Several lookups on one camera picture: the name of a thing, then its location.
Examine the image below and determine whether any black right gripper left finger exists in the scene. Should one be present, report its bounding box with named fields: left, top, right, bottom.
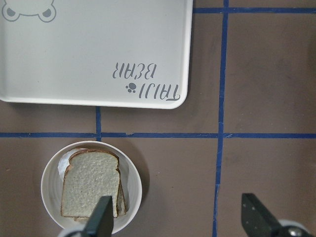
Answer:
left=83, top=196, right=114, bottom=235

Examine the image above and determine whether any bread slice in plate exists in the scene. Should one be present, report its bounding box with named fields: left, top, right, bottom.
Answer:
left=69, top=147, right=129, bottom=222

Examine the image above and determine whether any cream bear serving tray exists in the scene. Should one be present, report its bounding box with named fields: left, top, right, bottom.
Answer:
left=0, top=0, right=193, bottom=109

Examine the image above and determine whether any cream round plate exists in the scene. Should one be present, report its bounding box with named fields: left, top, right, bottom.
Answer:
left=41, top=141, right=142, bottom=234

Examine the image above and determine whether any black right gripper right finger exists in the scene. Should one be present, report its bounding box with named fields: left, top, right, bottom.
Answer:
left=241, top=193, right=281, bottom=237

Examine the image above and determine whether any white bread slice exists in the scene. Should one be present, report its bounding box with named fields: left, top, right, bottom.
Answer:
left=60, top=151, right=120, bottom=218

